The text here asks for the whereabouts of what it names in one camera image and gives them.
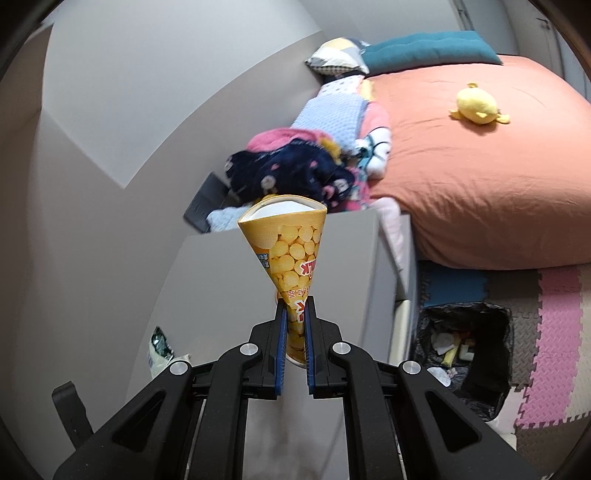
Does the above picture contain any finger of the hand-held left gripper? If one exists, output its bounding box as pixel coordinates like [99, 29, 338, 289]
[51, 382, 94, 450]

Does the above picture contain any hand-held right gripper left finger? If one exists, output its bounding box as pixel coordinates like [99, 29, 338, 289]
[53, 298, 289, 480]

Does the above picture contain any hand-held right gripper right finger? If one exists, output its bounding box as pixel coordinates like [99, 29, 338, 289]
[305, 296, 541, 480]

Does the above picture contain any yellow snack cone cup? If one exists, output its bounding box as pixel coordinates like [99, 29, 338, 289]
[237, 194, 328, 367]

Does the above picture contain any trash bin with black bag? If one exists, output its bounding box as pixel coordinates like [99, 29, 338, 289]
[413, 302, 514, 423]

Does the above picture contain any green wet wipe packet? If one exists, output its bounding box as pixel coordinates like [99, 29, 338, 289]
[147, 327, 191, 380]

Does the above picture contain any light blue quilted cloth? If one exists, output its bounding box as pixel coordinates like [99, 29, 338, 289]
[206, 205, 252, 232]

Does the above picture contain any blue foam floor mat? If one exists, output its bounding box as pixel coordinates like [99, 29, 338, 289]
[418, 263, 490, 308]

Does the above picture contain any dark blue patterned clothing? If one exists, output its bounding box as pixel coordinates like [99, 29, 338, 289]
[225, 141, 356, 208]

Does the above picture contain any pink clothing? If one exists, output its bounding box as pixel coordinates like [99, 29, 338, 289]
[247, 129, 324, 153]

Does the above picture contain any grey foam floor mat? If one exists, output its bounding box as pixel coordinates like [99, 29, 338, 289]
[482, 270, 591, 462]

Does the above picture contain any pink white garment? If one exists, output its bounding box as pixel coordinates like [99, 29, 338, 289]
[355, 102, 393, 178]

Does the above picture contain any light blue patchwork blanket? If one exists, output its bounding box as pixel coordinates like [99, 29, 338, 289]
[291, 76, 370, 144]

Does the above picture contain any bed with orange sheet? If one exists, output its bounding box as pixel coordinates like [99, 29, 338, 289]
[365, 54, 591, 271]

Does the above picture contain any pink foam floor mat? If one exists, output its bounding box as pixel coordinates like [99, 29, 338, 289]
[515, 265, 591, 430]

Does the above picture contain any patterned pillow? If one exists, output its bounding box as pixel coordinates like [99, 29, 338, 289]
[305, 38, 372, 77]

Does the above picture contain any yellow plush duck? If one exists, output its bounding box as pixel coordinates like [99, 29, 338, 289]
[450, 82, 511, 126]

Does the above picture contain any teal cushion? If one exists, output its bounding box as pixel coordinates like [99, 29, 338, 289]
[362, 31, 502, 75]

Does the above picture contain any dark wall outlet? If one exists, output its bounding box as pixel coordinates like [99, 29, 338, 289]
[183, 172, 232, 233]

